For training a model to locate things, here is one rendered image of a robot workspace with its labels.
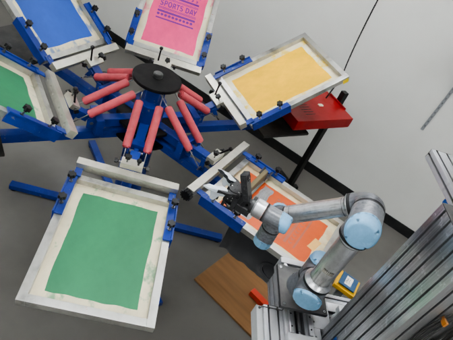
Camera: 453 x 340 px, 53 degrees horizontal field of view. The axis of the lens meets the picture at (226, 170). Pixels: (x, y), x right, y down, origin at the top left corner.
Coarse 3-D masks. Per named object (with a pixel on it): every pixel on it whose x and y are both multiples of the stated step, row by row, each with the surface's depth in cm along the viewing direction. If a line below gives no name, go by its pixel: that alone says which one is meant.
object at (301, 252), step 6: (264, 210) 277; (240, 216) 266; (246, 222) 264; (252, 222) 266; (258, 228) 264; (276, 240) 262; (306, 240) 270; (282, 246) 260; (288, 246) 262; (300, 246) 265; (306, 246) 266; (294, 252) 260; (300, 252) 261; (306, 252) 263; (300, 258) 258; (306, 258) 259
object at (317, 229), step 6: (252, 174) 299; (252, 180) 294; (264, 186) 294; (258, 192) 287; (276, 192) 293; (252, 198) 281; (270, 198) 287; (276, 198) 289; (282, 198) 291; (288, 198) 293; (288, 204) 288; (318, 222) 286; (312, 228) 280; (318, 228) 282; (324, 228) 284; (306, 234) 274; (312, 234) 276; (318, 234) 278; (312, 240) 272; (318, 240) 274
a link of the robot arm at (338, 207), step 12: (360, 192) 164; (276, 204) 187; (300, 204) 178; (312, 204) 174; (324, 204) 171; (336, 204) 168; (348, 204) 165; (384, 204) 160; (300, 216) 176; (312, 216) 174; (324, 216) 172; (336, 216) 170; (348, 216) 167
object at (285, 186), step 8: (240, 168) 293; (256, 168) 302; (216, 184) 274; (280, 184) 297; (288, 184) 298; (208, 192) 267; (288, 192) 297; (296, 192) 295; (304, 200) 293; (312, 200) 294; (336, 224) 288; (248, 232) 255; (256, 232) 256; (336, 232) 279; (272, 248) 251; (328, 248) 266; (280, 256) 250; (288, 256) 251
